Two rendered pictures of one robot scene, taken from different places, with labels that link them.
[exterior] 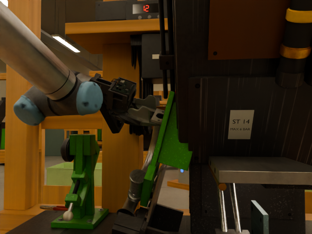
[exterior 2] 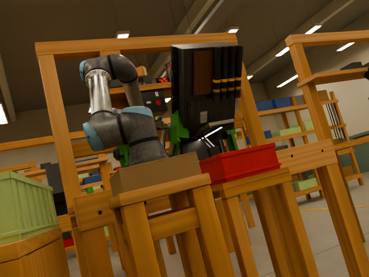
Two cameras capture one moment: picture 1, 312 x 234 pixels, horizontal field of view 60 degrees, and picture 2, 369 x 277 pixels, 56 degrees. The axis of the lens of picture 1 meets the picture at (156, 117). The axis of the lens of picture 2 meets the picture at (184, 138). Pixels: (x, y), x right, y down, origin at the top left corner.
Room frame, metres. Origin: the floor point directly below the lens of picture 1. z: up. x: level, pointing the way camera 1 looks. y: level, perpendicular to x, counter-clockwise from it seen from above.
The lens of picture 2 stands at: (-1.09, 0.97, 0.80)
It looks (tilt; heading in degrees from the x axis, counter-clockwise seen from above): 9 degrees up; 329
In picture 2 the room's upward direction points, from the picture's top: 14 degrees counter-clockwise
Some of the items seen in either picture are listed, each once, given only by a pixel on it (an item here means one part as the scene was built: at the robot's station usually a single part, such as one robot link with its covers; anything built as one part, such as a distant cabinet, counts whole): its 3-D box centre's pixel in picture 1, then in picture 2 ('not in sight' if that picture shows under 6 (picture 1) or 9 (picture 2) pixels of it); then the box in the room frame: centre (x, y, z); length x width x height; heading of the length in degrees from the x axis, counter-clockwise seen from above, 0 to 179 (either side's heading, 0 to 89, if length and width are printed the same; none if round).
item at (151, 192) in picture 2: not in sight; (156, 192); (0.10, 0.43, 0.83); 0.32 x 0.32 x 0.04; 80
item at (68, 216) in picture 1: (70, 209); not in sight; (0.78, 0.24, 0.96); 0.06 x 0.03 x 0.06; 173
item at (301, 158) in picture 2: not in sight; (222, 178); (0.42, -0.09, 0.82); 1.50 x 0.14 x 0.15; 83
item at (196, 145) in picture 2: (239, 168); (197, 147); (0.82, -0.25, 1.07); 0.30 x 0.18 x 0.34; 83
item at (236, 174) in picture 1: (246, 163); (206, 132); (0.59, -0.20, 1.11); 0.39 x 0.16 x 0.03; 173
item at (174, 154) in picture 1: (175, 136); (179, 128); (0.64, -0.05, 1.17); 0.13 x 0.12 x 0.20; 83
